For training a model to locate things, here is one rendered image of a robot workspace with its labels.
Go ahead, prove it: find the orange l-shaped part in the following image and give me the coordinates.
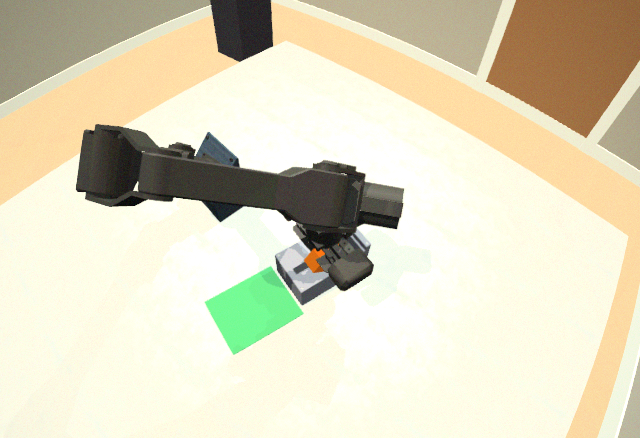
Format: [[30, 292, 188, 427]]
[[304, 249, 324, 273]]

